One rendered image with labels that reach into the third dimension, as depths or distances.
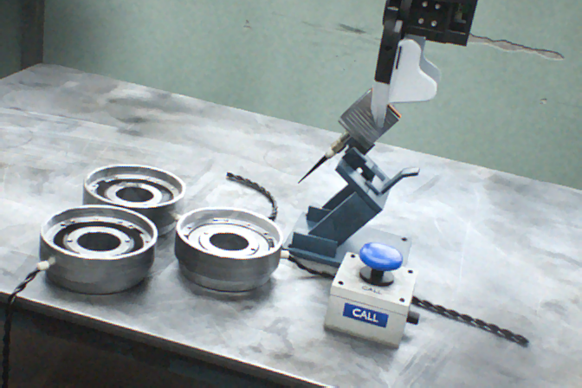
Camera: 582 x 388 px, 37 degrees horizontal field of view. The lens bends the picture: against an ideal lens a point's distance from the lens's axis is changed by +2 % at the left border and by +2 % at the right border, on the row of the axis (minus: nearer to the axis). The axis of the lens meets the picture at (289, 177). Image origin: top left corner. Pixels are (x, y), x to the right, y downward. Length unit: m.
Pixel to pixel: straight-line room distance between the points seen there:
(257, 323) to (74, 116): 0.52
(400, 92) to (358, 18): 1.57
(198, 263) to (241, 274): 0.04
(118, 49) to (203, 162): 1.59
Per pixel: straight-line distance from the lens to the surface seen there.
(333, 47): 2.43
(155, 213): 0.88
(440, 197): 1.12
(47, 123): 1.17
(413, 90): 0.83
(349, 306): 0.77
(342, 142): 0.89
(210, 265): 0.80
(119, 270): 0.78
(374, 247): 0.78
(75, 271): 0.78
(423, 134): 2.45
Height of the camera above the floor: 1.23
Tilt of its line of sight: 23 degrees down
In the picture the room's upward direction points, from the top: 10 degrees clockwise
